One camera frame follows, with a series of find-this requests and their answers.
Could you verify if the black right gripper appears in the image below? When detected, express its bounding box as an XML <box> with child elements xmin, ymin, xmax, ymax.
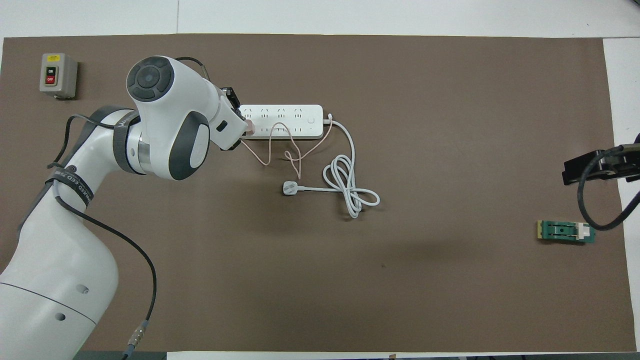
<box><xmin>562</xmin><ymin>148</ymin><xmax>640</xmax><ymax>186</ymax></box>

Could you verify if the pink charging cable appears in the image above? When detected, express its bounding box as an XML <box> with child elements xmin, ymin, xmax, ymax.
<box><xmin>240</xmin><ymin>114</ymin><xmax>335</xmax><ymax>180</ymax></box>

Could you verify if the white power strip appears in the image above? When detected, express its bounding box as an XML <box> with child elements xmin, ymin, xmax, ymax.
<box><xmin>239</xmin><ymin>104</ymin><xmax>324</xmax><ymax>141</ymax></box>

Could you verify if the green circuit board module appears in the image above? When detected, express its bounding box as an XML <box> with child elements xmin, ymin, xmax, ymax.
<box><xmin>537</xmin><ymin>220</ymin><xmax>597</xmax><ymax>246</ymax></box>

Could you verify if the brown table mat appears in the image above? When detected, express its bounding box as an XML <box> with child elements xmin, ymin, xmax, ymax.
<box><xmin>0</xmin><ymin>33</ymin><xmax>637</xmax><ymax>353</ymax></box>

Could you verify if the white power cord with plug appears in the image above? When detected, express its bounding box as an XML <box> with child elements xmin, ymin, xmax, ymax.
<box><xmin>282</xmin><ymin>119</ymin><xmax>381</xmax><ymax>219</ymax></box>

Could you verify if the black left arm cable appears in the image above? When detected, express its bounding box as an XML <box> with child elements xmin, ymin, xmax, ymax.
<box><xmin>47</xmin><ymin>56</ymin><xmax>208</xmax><ymax>360</ymax></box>

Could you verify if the grey on-off switch box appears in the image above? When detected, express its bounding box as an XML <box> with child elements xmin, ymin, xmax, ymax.
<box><xmin>39</xmin><ymin>53</ymin><xmax>79</xmax><ymax>100</ymax></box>

